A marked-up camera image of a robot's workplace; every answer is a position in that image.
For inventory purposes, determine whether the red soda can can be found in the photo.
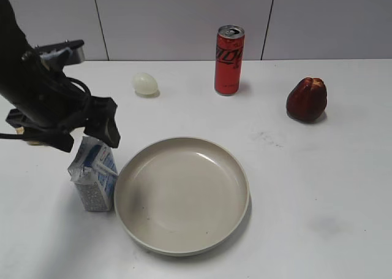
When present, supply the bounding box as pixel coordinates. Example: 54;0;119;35
214;25;245;96

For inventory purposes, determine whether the white egg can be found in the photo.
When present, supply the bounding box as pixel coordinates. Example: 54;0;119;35
132;72;158;96

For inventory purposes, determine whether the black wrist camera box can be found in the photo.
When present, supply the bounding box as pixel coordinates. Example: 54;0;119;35
34;39;85;67

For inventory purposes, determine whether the black cable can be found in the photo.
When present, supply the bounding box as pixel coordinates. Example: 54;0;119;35
0;75;92;140

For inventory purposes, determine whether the striped croissant bread ring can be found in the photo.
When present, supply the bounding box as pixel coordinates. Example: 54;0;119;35
15;126;40;146

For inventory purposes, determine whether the small blue white milk carton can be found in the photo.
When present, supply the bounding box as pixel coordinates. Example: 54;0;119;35
68;136;118;212

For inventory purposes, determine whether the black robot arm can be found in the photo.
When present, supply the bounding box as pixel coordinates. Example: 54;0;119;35
1;0;121;152

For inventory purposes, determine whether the dark red wax apple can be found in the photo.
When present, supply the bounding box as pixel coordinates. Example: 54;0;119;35
286;77;327;123

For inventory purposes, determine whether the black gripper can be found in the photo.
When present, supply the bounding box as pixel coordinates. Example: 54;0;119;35
6;50;121;152

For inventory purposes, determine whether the beige round plate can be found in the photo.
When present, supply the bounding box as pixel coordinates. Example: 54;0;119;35
114;137;251;256

